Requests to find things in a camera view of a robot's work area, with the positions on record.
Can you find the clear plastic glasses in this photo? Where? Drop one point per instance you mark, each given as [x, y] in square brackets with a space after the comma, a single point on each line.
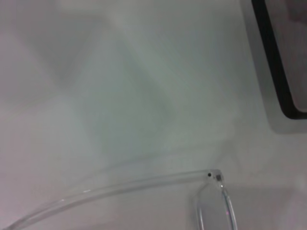
[120, 185]

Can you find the black glasses case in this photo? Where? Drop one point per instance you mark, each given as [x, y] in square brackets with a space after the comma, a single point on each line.
[271, 48]

